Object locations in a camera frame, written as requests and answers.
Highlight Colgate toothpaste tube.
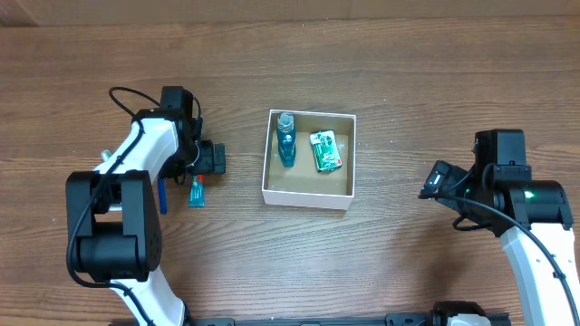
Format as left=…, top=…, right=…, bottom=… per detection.
left=188, top=175, right=205, bottom=207

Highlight blue disposable razor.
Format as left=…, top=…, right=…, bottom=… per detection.
left=157, top=177, right=168, bottom=215

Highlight teal Listerine mouthwash bottle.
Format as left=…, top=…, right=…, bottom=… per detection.
left=276, top=112, right=296, bottom=168

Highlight green Dettol soap bar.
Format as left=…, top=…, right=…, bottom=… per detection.
left=309, top=130, right=343, bottom=173

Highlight green toothbrush with cap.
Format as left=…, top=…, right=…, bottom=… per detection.
left=101, top=149, right=111, bottom=162

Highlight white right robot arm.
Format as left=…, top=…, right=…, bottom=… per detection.
left=419, top=160, right=579, bottom=325

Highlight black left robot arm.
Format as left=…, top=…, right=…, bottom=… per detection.
left=65, top=109, right=226, bottom=325

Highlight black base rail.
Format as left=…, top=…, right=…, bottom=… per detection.
left=184, top=301, right=512, bottom=326

